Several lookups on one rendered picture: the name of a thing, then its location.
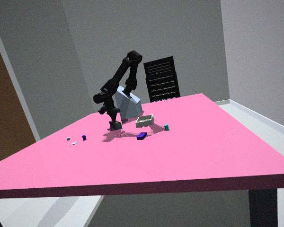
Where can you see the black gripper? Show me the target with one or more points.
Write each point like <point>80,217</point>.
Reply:
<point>113,110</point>

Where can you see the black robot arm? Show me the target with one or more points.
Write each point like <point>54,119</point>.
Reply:
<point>112,85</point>

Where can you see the purple flat block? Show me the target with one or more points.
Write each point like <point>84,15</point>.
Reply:
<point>141,136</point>

